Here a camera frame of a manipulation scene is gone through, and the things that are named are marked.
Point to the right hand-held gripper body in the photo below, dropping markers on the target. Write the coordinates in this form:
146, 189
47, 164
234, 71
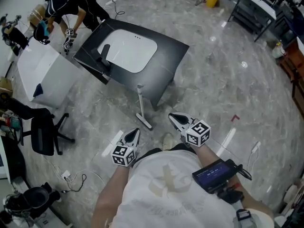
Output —
198, 133

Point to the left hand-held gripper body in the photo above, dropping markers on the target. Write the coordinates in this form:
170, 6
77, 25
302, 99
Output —
123, 155

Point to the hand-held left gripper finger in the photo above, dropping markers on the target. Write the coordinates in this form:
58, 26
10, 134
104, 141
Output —
137, 139
126, 135

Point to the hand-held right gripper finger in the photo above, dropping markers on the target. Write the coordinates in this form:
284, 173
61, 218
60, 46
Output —
184, 116
177, 126

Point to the person's right forearm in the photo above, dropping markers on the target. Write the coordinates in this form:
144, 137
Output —
209, 154

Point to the person's left forearm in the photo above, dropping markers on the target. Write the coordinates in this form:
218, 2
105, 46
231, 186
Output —
109, 191

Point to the person's beige shoe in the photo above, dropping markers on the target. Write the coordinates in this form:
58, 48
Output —
168, 141

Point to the person's black shorts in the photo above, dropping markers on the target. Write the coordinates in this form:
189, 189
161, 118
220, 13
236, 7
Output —
152, 151

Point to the black forearm-mounted screen device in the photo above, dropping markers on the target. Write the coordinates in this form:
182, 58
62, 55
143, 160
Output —
213, 174

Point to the black vanity table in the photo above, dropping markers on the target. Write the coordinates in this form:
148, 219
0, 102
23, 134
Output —
152, 79

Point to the white power strip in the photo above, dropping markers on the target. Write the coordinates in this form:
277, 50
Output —
66, 175
110, 2
256, 147

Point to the person's white shirt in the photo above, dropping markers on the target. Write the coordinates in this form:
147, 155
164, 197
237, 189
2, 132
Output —
171, 193

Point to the black sink faucet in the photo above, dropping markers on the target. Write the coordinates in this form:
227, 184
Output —
102, 58

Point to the black office chair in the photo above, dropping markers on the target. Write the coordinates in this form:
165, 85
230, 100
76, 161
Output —
44, 136

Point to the white sink basin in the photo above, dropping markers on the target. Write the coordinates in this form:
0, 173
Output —
128, 51

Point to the black triangular cloth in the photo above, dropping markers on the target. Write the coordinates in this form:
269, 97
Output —
38, 90

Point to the white low cabinet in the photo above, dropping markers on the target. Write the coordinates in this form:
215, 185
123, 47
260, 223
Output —
47, 220

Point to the white bathtub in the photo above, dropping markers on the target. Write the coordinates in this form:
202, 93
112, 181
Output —
45, 75

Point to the pile of white dishes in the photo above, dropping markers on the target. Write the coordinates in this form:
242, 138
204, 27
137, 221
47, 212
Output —
289, 198

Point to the red and teal bag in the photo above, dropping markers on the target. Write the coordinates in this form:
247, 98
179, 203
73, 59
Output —
13, 122

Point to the white plastic bag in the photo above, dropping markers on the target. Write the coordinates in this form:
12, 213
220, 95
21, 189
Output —
278, 50

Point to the brown wooden cabinet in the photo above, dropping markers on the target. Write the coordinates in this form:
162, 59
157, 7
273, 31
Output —
294, 68

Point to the white workstation desk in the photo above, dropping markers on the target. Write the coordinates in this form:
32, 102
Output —
4, 165

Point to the yellow bin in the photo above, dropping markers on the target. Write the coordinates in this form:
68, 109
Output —
212, 0

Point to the white-top black-frame table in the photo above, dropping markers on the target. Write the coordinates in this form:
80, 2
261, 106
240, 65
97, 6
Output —
256, 3

